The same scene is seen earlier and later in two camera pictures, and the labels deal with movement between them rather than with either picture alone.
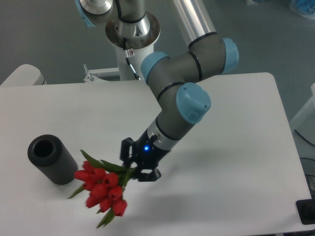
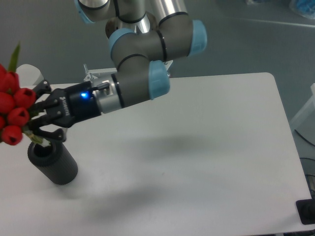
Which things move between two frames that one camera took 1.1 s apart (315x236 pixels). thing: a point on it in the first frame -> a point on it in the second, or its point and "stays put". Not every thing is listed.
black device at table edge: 306,209 stays put
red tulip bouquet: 105,182 -> 15,103
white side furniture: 303,122 stays put
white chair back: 25,74 stays put
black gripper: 146,154 -> 67,106
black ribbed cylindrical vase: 49,154 stays put
